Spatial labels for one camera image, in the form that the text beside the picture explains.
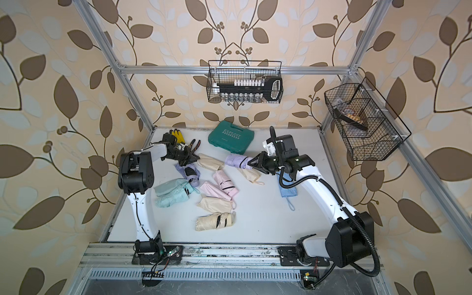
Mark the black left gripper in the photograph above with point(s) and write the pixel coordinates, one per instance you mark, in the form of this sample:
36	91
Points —
187	157

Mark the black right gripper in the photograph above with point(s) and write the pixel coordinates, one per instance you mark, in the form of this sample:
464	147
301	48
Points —
260	155

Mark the lilac umbrella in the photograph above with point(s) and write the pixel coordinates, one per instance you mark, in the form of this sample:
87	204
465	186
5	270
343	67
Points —
238	161
190	173

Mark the beige sleeved umbrella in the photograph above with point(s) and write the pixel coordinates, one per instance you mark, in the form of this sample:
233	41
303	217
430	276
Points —
210	163
253	176

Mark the mint green umbrella sleeve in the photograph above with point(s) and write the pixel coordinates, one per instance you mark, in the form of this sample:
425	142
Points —
174	186

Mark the pink sleeved umbrella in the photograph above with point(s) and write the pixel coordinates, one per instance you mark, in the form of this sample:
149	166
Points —
225	183

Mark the cream umbrella sleeve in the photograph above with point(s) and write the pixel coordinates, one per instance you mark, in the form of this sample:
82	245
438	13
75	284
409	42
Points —
216	205

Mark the cream bare umbrella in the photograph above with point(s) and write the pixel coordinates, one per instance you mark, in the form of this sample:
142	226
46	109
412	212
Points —
215	221

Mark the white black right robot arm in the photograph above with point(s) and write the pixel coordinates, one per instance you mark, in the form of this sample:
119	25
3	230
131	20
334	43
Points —
350	240

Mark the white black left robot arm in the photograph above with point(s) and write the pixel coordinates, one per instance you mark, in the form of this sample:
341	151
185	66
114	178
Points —
136	179

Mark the orange black cutting pliers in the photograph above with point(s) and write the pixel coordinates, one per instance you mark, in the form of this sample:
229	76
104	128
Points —
194	145

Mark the yellow black work glove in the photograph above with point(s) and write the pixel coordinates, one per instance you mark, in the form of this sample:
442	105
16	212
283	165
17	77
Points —
178	135

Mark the green plastic tool case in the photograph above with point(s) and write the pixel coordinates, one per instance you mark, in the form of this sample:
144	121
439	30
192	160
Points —
231	137

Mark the black socket bit holder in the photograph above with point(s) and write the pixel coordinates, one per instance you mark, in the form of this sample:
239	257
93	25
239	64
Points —
264	88

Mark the dark tool in side basket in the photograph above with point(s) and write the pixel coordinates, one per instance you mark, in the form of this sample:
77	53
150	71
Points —
350	119

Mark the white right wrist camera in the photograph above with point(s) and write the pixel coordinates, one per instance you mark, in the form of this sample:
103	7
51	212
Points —
269	147

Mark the black rear wire basket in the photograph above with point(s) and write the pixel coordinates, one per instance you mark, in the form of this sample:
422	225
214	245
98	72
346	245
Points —
232	69

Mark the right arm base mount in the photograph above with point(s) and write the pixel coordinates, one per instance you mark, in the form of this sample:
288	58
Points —
297	256

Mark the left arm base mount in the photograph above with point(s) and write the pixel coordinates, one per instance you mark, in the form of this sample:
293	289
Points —
154	252

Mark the black side wire basket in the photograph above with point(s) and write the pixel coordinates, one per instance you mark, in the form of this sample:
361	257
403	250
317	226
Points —
386	130

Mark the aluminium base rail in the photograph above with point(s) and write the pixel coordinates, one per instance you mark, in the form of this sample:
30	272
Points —
193	255

